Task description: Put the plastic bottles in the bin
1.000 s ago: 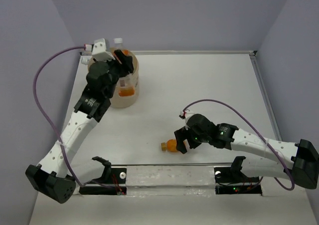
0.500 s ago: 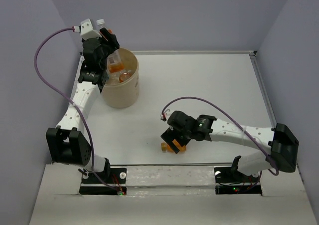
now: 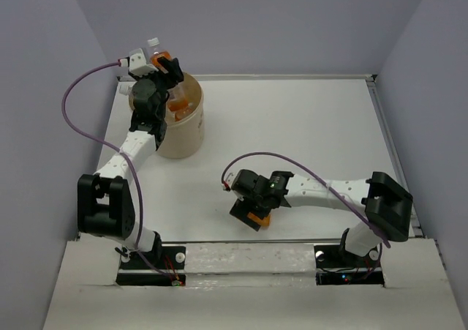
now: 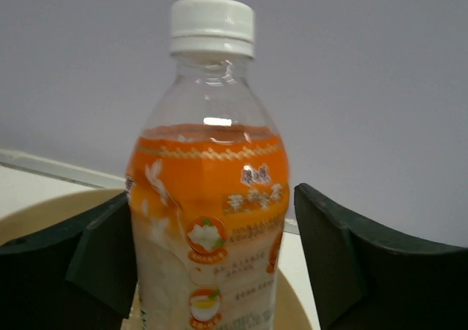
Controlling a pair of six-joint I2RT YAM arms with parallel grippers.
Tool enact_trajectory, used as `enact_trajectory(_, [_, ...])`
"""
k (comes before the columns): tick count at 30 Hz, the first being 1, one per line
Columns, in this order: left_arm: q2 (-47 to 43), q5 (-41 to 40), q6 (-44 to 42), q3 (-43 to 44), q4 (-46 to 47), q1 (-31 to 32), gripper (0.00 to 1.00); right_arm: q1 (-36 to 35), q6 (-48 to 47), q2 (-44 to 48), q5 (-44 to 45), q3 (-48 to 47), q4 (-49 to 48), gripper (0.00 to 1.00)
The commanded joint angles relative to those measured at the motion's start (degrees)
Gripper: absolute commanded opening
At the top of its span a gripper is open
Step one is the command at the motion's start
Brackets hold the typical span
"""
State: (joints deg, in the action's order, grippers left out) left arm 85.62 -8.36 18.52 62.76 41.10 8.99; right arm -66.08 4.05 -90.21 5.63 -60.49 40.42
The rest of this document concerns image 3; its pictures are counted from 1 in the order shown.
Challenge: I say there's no clear crushed plastic bottle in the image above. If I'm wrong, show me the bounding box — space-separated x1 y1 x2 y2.
118 84 132 96

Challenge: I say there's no tall orange juice bottle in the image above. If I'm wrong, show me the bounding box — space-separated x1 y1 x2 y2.
147 37 192 121

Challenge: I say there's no short orange bottle yellow cap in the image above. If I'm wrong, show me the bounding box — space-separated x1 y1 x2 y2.
247 213 271 231

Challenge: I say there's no orange bottle with white cap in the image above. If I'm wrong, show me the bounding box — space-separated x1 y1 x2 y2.
174 107 193 121

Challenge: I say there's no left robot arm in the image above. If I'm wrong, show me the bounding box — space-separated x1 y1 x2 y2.
78 53 184 268

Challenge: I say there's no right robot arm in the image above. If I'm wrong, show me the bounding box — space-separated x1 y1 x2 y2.
222 169 413 271

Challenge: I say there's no beige plastic bin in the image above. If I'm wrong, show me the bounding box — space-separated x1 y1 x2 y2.
124 73 205 159

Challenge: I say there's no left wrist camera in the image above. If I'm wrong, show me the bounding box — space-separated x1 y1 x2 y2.
118 48 157 78

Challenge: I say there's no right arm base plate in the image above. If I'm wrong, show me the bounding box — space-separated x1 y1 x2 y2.
314 244 385 286

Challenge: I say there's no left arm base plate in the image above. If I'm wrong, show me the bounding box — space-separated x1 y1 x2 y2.
116 245 186 287

